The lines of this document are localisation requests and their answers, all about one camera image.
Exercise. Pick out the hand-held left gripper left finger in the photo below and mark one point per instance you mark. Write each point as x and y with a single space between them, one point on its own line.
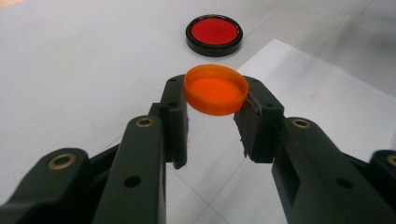
140 174

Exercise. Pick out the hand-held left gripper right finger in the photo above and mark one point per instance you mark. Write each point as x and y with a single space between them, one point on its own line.
311 174

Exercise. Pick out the white paper sheet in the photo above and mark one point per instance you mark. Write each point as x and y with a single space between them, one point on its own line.
327 93

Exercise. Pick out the orange stamp cap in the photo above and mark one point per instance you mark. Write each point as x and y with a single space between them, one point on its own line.
214 93

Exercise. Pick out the round red ink pad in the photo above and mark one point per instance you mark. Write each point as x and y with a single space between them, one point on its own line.
214 31

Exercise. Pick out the wooden table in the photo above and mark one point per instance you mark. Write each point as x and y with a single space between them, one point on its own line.
6 2

